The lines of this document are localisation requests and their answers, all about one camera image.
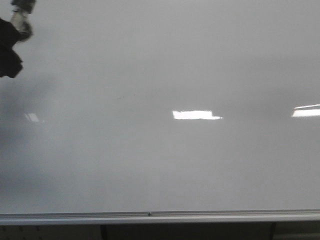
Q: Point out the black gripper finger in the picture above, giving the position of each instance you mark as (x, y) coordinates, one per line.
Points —
(10, 61)

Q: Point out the aluminium whiteboard tray rail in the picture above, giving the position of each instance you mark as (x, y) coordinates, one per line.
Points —
(158, 217)

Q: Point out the white black whiteboard marker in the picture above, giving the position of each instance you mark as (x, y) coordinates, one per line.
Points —
(21, 10)

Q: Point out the white whiteboard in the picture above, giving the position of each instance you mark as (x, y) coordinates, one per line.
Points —
(163, 105)

